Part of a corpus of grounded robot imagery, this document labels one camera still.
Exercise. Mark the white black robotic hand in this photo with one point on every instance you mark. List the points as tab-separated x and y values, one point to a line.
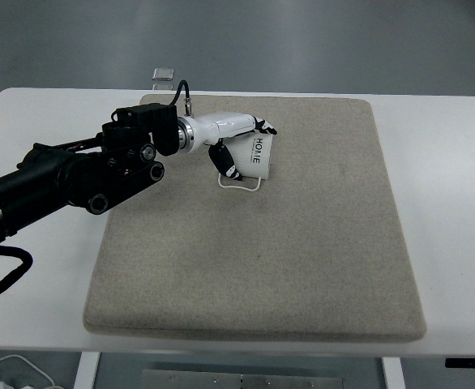
213	129

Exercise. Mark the left white table leg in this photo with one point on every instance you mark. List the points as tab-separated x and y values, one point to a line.
86	373

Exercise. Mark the right white table leg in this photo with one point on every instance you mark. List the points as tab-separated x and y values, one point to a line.
393	373

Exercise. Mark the white table leg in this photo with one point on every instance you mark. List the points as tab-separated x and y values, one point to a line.
393	373
86	373

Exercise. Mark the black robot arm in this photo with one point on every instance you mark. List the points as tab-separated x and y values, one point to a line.
95	174

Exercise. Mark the black desk control panel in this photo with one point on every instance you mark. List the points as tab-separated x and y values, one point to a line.
460	363

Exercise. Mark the beige fabric mat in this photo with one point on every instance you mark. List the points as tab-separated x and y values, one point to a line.
317	253

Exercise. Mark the white HOME mug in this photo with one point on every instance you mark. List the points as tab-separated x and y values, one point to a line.
251	154

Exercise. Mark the silver floor socket box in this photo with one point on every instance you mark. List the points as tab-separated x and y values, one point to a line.
162	79

